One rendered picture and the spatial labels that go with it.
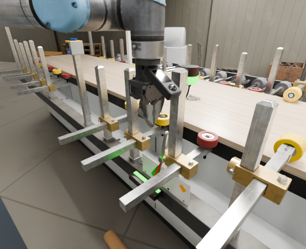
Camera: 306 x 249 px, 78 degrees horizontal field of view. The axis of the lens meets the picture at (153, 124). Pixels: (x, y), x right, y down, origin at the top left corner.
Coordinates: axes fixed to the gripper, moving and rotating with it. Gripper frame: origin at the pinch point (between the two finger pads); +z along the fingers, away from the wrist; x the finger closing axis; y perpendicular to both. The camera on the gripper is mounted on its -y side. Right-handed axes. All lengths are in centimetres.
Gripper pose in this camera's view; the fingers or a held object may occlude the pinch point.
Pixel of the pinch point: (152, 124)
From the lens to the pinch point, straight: 60.5
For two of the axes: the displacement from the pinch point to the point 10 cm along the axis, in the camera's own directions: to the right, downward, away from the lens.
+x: -7.4, 3.1, -6.0
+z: 0.0, 8.9, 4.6
